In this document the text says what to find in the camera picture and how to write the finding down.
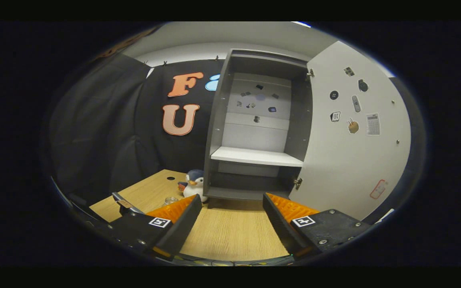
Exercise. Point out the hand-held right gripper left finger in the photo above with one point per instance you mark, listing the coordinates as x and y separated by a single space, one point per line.
182 230

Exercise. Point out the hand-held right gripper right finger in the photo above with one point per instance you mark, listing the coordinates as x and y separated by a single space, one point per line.
280 228

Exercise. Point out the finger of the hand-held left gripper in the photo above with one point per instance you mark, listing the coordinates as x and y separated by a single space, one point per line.
128 204

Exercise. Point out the clear bottle red label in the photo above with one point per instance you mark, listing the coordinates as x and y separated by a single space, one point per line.
170 201

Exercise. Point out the white cabinet door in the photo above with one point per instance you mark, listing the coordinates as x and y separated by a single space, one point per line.
346 168

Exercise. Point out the metal door hinge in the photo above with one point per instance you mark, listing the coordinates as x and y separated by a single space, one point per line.
297 183
310 73

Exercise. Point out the white cabinet shelf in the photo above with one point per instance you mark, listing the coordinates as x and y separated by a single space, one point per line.
254 156

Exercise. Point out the gray cabinet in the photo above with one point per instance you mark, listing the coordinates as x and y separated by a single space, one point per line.
298 120

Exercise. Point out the penguin plush toy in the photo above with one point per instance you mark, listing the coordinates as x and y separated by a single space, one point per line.
196 188

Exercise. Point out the black backdrop cloth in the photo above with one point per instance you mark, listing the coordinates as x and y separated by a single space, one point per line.
94 140

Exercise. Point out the ceiling light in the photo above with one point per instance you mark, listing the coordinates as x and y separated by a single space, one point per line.
302 24

